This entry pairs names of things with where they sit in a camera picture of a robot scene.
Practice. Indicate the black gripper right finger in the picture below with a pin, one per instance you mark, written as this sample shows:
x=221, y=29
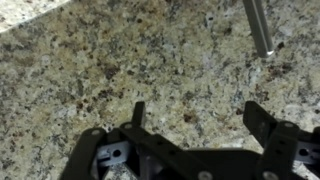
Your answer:
x=279, y=140

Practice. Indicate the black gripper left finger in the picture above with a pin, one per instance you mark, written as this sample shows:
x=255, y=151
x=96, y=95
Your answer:
x=146, y=156

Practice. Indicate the chrome gooseneck faucet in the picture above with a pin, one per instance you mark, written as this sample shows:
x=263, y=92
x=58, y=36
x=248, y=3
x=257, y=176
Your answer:
x=259, y=28

